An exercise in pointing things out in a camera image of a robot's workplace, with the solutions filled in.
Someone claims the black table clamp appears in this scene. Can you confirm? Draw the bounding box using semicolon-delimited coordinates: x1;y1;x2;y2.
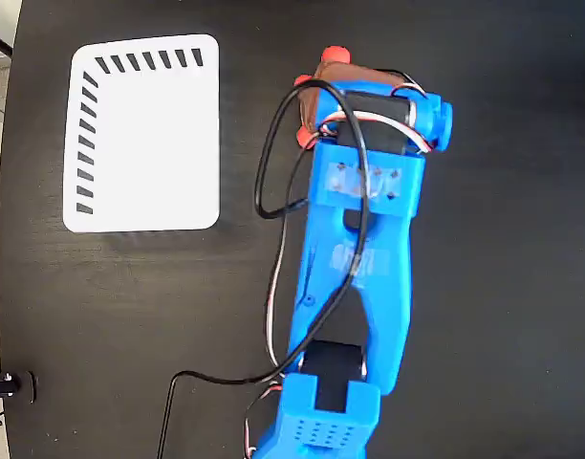
0;369;40;426

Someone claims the black camera cable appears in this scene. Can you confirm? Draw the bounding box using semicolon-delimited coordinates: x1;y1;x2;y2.
155;77;371;459

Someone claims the red turtle toy gold shell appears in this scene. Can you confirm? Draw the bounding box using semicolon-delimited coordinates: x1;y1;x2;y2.
293;44;353;151

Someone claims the white red servo wire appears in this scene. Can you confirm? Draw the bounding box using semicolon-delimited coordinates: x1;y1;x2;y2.
243;219;291;459

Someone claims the white tray with black stripes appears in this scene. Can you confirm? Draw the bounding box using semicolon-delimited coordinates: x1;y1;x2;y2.
62;33;222;234

